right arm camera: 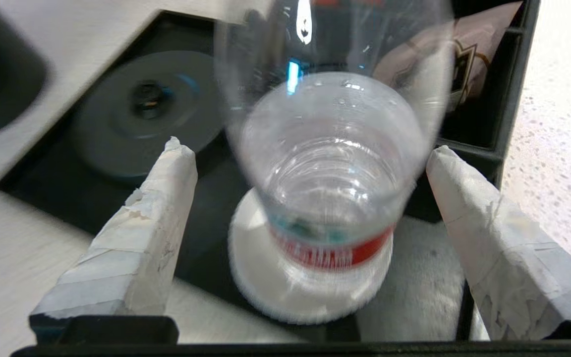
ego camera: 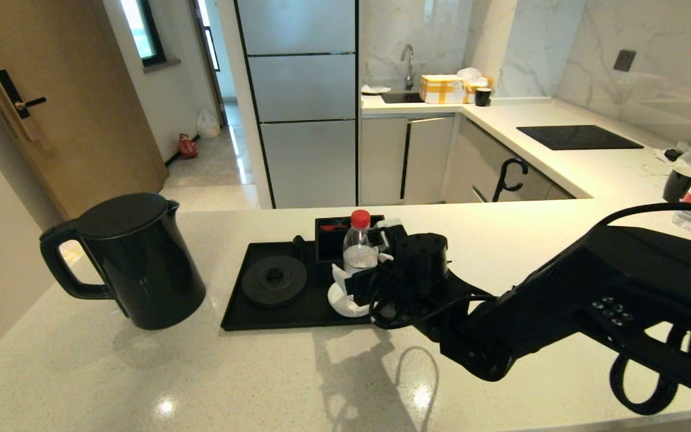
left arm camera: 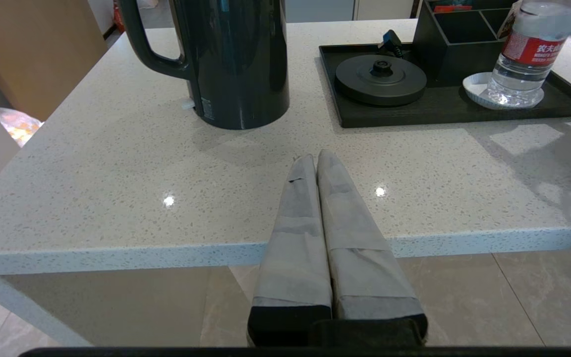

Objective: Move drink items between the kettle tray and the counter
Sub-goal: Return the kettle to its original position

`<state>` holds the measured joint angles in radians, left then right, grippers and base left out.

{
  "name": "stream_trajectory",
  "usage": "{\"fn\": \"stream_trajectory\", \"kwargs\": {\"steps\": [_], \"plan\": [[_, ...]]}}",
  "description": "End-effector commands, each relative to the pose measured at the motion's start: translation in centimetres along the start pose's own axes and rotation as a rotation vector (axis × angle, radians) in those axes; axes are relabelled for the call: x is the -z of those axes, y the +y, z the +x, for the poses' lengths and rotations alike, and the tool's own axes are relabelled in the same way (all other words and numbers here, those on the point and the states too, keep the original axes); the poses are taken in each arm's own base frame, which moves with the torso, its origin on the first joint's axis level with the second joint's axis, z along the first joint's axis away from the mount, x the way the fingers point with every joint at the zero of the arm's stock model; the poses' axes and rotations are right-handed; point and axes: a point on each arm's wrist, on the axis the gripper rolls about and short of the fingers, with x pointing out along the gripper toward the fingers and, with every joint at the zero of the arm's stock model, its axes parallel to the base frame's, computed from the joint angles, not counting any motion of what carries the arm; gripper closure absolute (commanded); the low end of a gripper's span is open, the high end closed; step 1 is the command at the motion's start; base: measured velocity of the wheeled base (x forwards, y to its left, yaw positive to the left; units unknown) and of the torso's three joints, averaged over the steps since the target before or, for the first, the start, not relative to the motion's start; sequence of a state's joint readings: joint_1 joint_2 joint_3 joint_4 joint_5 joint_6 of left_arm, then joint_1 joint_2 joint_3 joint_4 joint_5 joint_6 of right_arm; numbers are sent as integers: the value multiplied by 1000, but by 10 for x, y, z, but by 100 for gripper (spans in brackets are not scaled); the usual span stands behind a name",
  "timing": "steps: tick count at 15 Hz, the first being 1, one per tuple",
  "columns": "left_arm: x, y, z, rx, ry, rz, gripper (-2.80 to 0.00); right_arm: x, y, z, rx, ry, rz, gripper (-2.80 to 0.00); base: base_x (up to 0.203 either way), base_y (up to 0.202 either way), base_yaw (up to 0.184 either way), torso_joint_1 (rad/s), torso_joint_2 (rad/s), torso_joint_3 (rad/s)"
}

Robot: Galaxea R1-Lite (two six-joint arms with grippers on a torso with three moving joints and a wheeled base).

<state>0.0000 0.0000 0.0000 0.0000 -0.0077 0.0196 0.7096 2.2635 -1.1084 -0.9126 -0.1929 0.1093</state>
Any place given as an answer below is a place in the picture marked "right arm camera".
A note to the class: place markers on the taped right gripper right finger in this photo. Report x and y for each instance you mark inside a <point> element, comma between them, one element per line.
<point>513,258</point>

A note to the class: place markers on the clear water bottle red cap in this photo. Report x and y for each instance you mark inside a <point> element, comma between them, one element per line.
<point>332,163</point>

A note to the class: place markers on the white tea bag packet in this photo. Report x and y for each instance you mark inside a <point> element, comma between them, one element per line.
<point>469,54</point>

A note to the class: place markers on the black rectangular serving tray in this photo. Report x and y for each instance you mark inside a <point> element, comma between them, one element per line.
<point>206,228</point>

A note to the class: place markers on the round black kettle base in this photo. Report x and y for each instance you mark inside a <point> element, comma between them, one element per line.
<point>117,134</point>

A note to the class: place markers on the white round coaster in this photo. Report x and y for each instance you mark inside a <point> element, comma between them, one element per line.
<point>270,282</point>

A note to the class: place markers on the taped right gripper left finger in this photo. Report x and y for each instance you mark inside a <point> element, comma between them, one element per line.
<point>137,238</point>

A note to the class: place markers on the black compartment box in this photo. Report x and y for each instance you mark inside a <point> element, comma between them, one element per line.
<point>508,99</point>

